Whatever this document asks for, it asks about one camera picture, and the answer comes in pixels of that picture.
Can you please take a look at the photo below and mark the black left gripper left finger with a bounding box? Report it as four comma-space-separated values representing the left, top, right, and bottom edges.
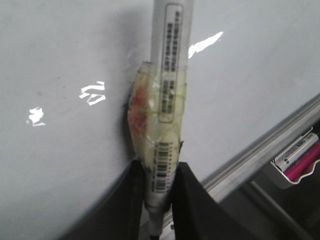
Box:
59, 160, 143, 240

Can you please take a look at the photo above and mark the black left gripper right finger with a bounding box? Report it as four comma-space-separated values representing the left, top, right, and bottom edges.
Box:
172, 162, 257, 240

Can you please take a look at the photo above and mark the white black whiteboard marker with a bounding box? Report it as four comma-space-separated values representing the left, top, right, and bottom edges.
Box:
127, 0, 194, 240

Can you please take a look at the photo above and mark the white whiteboard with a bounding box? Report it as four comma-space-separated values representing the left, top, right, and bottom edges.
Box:
0, 0, 320, 240

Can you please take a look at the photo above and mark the white marker in tray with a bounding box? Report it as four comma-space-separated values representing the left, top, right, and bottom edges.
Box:
274, 132, 319, 172

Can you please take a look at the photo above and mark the pink marker in tray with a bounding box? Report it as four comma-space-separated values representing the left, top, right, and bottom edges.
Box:
284, 142, 320, 181

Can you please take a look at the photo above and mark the grey aluminium whiteboard frame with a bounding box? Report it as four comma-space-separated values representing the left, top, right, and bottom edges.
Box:
139, 93, 320, 240

